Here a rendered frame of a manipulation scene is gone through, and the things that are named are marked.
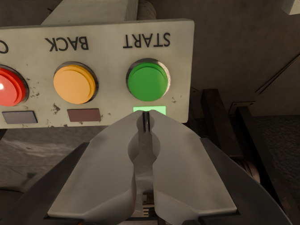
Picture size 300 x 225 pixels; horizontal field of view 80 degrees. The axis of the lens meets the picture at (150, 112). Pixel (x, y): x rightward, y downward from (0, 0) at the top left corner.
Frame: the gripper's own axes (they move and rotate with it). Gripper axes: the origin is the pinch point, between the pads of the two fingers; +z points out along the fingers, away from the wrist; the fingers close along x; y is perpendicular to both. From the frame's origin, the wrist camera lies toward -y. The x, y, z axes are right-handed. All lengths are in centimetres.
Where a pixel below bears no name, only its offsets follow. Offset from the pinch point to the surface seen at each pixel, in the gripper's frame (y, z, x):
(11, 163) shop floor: 107, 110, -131
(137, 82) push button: -0.3, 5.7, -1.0
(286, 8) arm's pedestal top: -6, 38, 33
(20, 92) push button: 0.3, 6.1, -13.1
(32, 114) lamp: 3.4, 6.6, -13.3
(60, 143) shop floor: 79, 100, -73
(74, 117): 3.8, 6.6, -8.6
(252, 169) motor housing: 46, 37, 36
